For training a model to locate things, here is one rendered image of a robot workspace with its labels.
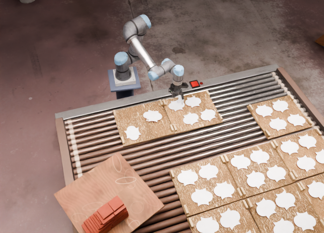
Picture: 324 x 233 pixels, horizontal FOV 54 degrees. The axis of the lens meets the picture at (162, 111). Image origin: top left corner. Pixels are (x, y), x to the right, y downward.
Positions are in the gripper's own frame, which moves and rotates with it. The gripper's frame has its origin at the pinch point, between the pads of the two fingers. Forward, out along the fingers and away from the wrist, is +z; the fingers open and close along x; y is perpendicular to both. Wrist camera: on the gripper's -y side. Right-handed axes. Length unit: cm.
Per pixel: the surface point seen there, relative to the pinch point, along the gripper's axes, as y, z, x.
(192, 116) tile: -2.7, 7.4, 17.0
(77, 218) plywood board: 110, -2, 44
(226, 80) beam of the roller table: -57, 10, 1
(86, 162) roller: 86, 11, 5
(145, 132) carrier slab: 37.0, 8.6, 8.4
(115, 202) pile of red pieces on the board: 89, -19, 55
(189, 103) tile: -9.4, 7.4, 5.0
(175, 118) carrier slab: 9.2, 8.4, 10.9
